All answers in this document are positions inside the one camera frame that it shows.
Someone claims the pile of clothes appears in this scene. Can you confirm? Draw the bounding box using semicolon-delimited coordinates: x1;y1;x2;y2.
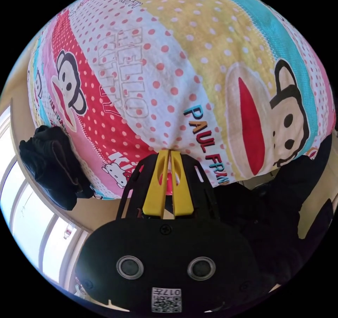
19;125;95;211

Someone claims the person's body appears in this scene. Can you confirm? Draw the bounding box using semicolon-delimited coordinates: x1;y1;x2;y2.
211;133;336;293

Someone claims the window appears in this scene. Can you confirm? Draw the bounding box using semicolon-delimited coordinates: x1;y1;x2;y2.
0;106;91;295

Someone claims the bed with printed cartoon sheet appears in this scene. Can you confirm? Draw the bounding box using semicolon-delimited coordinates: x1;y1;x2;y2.
10;0;337;234

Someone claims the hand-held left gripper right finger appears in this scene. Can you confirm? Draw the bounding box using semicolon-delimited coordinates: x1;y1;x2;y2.
170;150;195;217

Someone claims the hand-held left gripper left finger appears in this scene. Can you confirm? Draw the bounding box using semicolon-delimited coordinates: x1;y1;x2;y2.
142;150;169;216

